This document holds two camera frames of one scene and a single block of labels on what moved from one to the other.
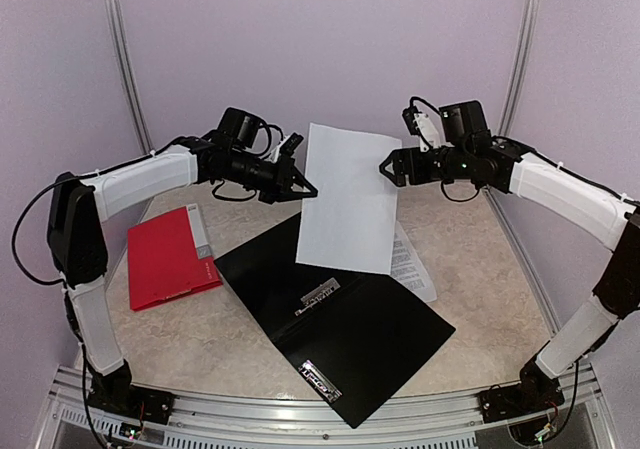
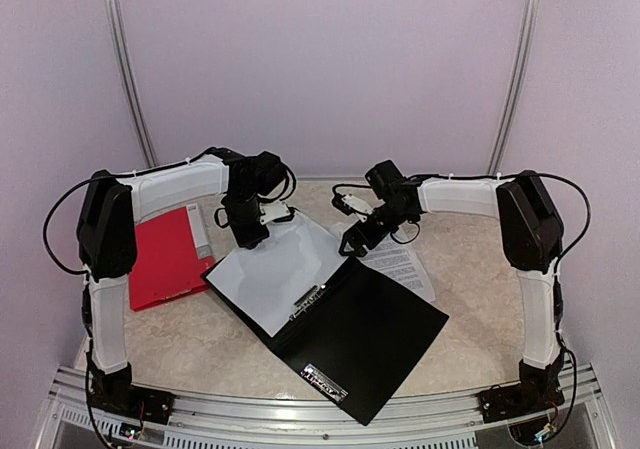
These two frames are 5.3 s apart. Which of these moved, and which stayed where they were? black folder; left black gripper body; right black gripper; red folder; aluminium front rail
Moved: left black gripper body; right black gripper; black folder
Stayed: red folder; aluminium front rail
